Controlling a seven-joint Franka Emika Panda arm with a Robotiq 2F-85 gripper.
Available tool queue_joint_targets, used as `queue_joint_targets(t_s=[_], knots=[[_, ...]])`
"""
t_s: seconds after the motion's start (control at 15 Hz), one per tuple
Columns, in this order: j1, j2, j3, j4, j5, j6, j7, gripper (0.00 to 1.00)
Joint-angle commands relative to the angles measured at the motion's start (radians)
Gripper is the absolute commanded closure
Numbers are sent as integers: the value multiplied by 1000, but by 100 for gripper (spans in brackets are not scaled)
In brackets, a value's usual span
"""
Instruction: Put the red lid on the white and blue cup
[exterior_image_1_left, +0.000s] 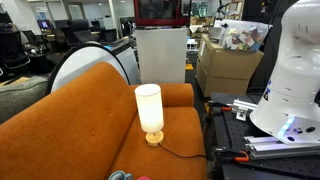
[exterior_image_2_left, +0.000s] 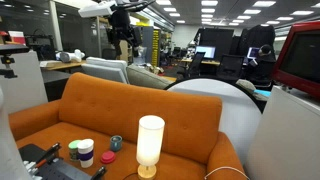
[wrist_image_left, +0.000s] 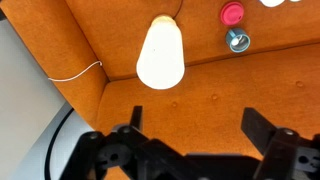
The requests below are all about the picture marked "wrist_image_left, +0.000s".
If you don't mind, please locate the orange sofa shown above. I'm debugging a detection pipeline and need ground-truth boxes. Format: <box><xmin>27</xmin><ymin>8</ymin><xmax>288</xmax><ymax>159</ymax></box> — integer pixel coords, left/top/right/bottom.
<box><xmin>1</xmin><ymin>0</ymin><xmax>320</xmax><ymax>155</ymax></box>

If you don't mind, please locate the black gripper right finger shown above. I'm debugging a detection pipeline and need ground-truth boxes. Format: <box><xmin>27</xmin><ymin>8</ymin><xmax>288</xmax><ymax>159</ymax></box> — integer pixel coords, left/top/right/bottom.
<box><xmin>241</xmin><ymin>107</ymin><xmax>277</xmax><ymax>154</ymax></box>

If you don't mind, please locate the white lamp cord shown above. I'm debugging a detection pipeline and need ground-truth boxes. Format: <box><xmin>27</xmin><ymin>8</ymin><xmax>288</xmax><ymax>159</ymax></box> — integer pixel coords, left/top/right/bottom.
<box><xmin>47</xmin><ymin>60</ymin><xmax>104</xmax><ymax>83</ymax></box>

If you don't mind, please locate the white table lamp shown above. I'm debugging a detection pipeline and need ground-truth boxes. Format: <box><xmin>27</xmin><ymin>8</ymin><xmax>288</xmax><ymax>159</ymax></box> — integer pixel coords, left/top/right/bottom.
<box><xmin>136</xmin><ymin>15</ymin><xmax>185</xmax><ymax>90</ymax></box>

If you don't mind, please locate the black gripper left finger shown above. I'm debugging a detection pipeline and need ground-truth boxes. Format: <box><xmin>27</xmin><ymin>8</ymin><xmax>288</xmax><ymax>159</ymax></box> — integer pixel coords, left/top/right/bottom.
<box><xmin>130</xmin><ymin>106</ymin><xmax>143</xmax><ymax>130</ymax></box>

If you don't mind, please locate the small blue cup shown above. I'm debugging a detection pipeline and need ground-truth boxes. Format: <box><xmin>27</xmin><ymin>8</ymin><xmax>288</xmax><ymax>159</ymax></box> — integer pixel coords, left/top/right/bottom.
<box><xmin>225</xmin><ymin>28</ymin><xmax>251</xmax><ymax>53</ymax></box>

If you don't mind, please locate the white and blue cup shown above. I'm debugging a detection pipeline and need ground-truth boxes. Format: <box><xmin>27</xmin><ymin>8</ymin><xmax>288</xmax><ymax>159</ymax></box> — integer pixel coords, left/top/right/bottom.
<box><xmin>259</xmin><ymin>0</ymin><xmax>285</xmax><ymax>8</ymax></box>

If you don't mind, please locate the red round lid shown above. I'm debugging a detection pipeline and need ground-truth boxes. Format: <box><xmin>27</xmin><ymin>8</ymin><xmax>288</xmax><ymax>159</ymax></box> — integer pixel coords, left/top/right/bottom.
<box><xmin>220</xmin><ymin>1</ymin><xmax>244</xmax><ymax>26</ymax></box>

